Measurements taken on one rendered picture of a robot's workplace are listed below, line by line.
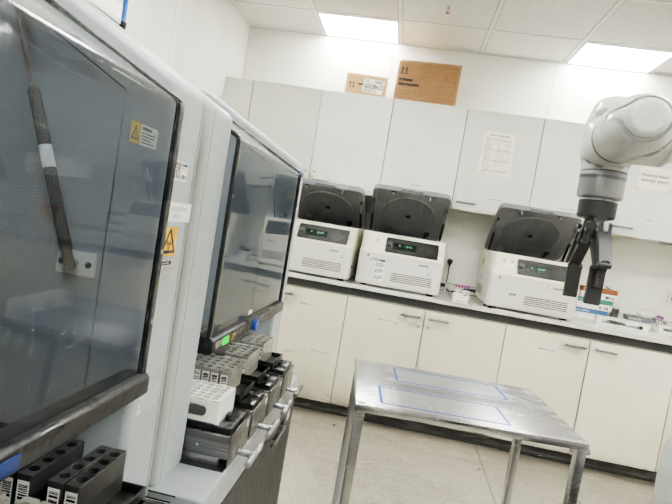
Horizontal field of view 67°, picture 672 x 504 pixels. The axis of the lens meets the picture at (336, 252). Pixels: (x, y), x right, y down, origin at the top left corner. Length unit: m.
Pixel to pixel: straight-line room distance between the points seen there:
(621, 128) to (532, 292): 2.51
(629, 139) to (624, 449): 2.99
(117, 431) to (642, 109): 0.99
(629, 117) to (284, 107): 3.06
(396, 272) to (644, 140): 2.50
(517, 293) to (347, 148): 1.51
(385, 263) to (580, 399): 1.48
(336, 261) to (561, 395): 1.65
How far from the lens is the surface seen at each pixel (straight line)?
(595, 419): 3.72
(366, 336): 3.41
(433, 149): 3.68
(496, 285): 3.41
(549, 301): 3.49
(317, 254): 3.39
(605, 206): 1.18
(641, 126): 1.01
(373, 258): 3.35
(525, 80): 4.22
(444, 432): 3.63
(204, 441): 1.14
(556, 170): 3.79
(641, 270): 4.33
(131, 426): 0.89
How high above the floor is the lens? 1.26
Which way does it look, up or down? 3 degrees down
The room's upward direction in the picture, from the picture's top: 9 degrees clockwise
